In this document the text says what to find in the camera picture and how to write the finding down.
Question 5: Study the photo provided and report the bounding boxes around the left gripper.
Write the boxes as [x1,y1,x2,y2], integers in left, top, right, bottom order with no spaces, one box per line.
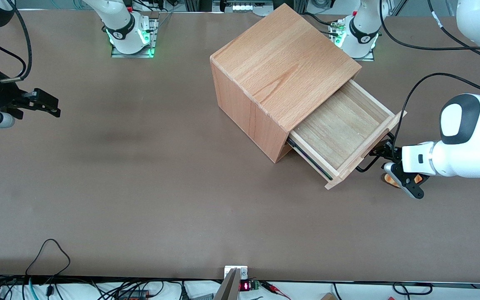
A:
[371,141,435,176]

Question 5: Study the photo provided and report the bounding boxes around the wooden drawer with black handle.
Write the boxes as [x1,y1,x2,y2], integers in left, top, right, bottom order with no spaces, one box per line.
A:
[286,79,408,190]

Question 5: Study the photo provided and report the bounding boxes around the light wooden drawer cabinet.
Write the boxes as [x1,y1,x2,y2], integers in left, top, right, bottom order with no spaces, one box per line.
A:
[209,3,362,164]

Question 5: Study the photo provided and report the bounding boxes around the orange striped toy bread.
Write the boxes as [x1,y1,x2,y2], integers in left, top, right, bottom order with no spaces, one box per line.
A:
[383,173,423,188]

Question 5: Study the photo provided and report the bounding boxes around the red and black clip leads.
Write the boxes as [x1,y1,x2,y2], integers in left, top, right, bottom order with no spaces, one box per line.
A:
[260,281,291,300]

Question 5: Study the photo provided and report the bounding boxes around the red and black device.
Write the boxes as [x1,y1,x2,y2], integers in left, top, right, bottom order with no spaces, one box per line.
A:
[117,289,149,300]

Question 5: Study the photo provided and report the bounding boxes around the white device with lights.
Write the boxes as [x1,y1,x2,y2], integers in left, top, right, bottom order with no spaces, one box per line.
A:
[212,0,274,18]

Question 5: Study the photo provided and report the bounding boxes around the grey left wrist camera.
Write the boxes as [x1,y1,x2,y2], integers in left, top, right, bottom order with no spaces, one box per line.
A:
[381,162,430,200]

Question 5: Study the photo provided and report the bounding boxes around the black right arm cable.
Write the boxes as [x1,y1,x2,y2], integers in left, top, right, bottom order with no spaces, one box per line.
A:
[0,0,33,83]
[0,27,28,80]

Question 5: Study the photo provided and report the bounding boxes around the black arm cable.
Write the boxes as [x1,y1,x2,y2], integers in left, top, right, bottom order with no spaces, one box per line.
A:
[379,0,480,69]
[0,0,33,83]
[0,27,28,80]

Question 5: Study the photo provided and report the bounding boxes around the steel robot base plate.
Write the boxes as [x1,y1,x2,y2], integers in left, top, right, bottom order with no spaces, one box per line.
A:
[110,12,159,58]
[328,19,375,62]

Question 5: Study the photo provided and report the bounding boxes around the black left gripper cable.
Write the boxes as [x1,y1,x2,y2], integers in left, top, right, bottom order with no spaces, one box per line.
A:
[392,73,480,150]

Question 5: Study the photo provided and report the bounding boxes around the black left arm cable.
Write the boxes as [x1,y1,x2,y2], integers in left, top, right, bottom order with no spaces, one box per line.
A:
[379,0,480,69]

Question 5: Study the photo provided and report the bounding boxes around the black coiled cable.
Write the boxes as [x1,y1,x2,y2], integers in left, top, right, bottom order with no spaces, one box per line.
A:
[393,282,433,296]

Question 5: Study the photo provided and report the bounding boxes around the thin black looped cable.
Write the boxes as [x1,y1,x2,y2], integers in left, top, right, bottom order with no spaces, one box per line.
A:
[25,238,71,278]

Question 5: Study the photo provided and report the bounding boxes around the black cable with white labels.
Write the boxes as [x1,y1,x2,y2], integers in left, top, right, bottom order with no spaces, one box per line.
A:
[427,0,480,67]

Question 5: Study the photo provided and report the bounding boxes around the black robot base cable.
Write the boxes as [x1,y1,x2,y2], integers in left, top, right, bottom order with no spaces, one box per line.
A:
[303,12,341,36]

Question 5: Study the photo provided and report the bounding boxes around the white metal bracket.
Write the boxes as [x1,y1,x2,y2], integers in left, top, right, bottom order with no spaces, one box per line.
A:
[224,265,249,280]

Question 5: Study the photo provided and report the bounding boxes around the aluminium camera mount bar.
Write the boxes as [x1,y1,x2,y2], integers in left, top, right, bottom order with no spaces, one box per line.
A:
[214,268,241,300]

